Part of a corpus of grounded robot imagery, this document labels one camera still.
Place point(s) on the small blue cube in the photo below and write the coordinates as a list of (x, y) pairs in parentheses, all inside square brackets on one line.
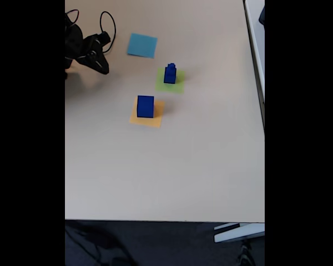
[(171, 67)]

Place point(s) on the blue paper square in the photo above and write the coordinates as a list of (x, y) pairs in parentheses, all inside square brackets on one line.
[(141, 45)]

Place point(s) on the orange paper square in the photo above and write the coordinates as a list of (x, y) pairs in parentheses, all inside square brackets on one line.
[(144, 122)]

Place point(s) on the green paper square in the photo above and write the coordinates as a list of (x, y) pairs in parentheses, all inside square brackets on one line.
[(177, 87)]

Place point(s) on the largest blue cube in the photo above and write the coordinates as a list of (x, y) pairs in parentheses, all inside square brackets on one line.
[(144, 109)]

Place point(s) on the medium blue cube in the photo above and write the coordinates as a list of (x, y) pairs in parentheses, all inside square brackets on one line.
[(169, 77)]

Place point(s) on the dark blue object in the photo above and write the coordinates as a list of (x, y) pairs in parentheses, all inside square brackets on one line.
[(262, 15)]

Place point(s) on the white table foot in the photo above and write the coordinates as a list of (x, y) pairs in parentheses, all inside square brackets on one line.
[(238, 234)]

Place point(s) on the black camera box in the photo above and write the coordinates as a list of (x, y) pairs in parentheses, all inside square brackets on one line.
[(104, 36)]

